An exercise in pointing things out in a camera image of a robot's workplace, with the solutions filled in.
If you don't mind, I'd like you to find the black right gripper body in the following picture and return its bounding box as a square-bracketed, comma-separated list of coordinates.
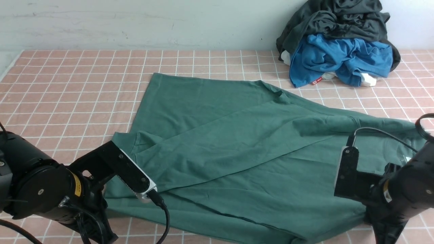
[365, 163, 409, 244]

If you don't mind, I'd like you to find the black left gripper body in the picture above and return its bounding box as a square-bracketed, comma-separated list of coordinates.
[58, 176, 118, 244]

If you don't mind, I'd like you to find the green long sleeve shirt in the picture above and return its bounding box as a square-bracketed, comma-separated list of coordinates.
[112, 74, 425, 244]

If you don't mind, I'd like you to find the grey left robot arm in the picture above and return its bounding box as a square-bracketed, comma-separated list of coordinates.
[1, 125, 118, 244]

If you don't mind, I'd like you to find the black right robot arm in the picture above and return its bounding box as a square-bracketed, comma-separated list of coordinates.
[367, 142, 434, 244]

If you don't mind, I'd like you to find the pink checkered tablecloth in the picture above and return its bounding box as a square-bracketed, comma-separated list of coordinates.
[0, 50, 434, 244]

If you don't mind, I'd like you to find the blue crumpled garment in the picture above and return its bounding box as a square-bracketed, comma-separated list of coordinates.
[289, 33, 393, 88]

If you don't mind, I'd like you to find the dark grey crumpled garment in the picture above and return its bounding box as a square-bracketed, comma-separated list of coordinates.
[276, 0, 401, 71]

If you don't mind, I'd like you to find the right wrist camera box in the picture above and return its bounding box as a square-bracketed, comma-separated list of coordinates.
[334, 146, 382, 206]

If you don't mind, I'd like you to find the black left camera cable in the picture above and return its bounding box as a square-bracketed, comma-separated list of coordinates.
[0, 190, 170, 244]

